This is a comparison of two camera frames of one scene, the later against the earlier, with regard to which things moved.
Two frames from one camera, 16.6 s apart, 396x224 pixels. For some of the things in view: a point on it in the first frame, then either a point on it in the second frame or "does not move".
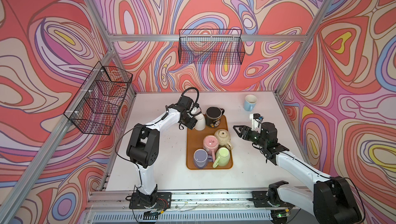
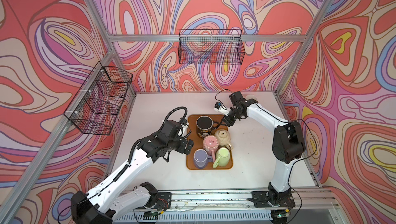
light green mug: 223,157 does not move
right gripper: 242,129 → 227,121
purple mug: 201,158 does not move
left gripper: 192,124 → 182,148
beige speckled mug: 224,138 does not move
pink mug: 211,143 does not move
